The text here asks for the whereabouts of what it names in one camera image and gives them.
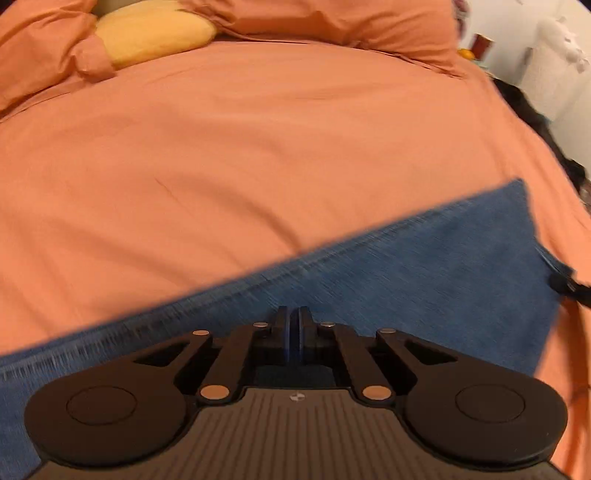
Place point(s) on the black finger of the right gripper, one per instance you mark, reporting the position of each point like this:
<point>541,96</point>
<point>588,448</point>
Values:
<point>566,286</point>

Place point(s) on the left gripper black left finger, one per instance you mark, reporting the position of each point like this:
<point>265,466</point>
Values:
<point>210,369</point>

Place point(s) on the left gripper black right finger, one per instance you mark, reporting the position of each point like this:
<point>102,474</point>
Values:
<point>380,370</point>

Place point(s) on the blue denim jeans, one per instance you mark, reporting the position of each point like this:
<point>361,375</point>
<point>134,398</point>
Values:
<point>469,275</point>

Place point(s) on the orange bed sheet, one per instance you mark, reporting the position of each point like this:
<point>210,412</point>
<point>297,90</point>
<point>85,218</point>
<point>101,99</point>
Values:
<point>195,169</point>

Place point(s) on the white plush toy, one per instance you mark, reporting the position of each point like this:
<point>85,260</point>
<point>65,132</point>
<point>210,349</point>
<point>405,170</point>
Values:
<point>555,35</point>

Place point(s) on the orange pillow near headboard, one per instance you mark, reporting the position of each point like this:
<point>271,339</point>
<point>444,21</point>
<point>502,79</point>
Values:
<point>423,32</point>

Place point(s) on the yellow cushion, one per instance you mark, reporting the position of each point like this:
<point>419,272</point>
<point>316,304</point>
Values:
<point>134,32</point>

